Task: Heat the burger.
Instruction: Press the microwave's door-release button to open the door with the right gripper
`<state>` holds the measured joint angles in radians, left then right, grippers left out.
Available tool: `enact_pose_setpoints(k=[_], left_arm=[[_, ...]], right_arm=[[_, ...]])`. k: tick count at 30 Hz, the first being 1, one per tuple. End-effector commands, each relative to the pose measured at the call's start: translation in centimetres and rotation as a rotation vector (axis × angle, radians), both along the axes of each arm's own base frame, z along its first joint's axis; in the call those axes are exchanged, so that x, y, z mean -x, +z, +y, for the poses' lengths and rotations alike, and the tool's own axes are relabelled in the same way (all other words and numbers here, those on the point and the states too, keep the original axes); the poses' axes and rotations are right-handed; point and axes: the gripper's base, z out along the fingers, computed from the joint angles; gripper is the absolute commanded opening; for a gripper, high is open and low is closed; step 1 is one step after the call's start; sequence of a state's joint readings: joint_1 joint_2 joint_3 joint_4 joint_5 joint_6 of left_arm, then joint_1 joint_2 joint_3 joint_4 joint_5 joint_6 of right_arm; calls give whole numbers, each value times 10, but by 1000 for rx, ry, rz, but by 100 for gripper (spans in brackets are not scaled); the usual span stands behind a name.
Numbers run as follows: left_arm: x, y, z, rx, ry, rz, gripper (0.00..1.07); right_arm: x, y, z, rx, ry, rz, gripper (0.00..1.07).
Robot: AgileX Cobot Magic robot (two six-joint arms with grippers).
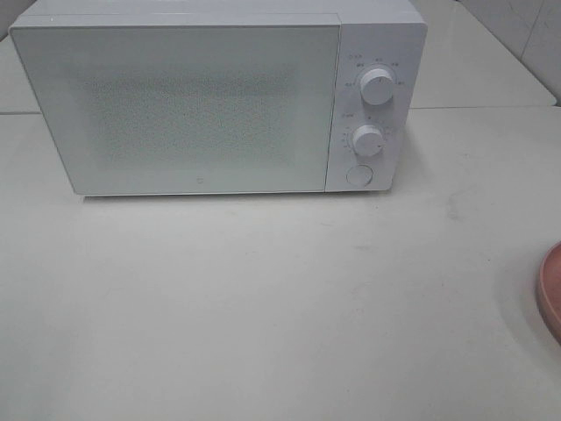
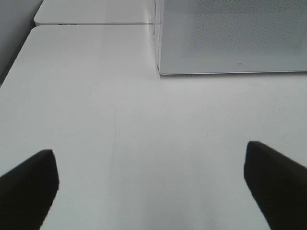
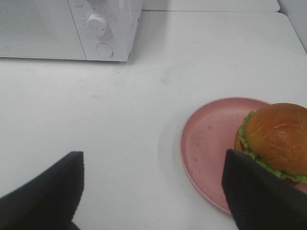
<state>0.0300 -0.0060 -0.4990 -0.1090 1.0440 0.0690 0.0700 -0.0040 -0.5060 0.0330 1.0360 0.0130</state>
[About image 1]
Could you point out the round white door button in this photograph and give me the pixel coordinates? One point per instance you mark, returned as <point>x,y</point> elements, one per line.
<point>360,176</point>

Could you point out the pink round plate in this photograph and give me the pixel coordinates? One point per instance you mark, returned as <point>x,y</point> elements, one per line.
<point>548,290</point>

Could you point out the lower white timer knob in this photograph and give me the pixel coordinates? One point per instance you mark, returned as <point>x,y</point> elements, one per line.
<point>368,140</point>

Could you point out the upper white power knob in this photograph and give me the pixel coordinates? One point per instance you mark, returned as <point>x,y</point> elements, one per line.
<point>377,85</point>

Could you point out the white microwave oven body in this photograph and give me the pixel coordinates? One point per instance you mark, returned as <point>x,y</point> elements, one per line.
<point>371,33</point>

